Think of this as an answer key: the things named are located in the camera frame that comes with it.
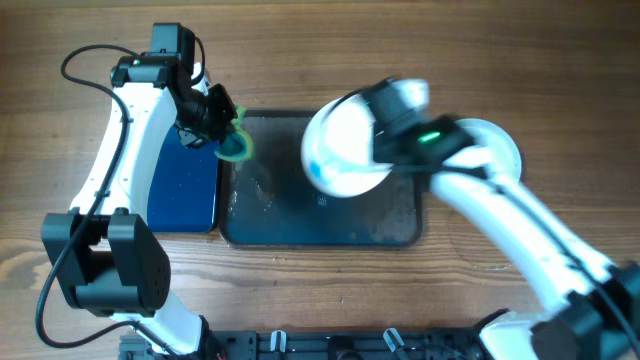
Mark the large dark serving tray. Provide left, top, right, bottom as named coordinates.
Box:
left=218, top=109, right=425, bottom=249

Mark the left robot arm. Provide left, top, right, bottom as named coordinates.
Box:
left=41, top=23, right=254, bottom=359

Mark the white plate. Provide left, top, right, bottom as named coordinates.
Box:
left=300, top=77, right=431, bottom=199
left=447, top=118, right=523, bottom=181

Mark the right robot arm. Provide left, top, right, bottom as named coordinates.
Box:
left=361, top=79, right=639, bottom=359

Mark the small black water tray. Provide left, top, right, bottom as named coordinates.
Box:
left=147, top=129, right=219, bottom=233

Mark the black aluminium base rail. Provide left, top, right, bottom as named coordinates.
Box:
left=118, top=327, right=501, bottom=360

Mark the green yellow sponge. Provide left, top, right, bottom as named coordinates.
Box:
left=214, top=105, right=254, bottom=163

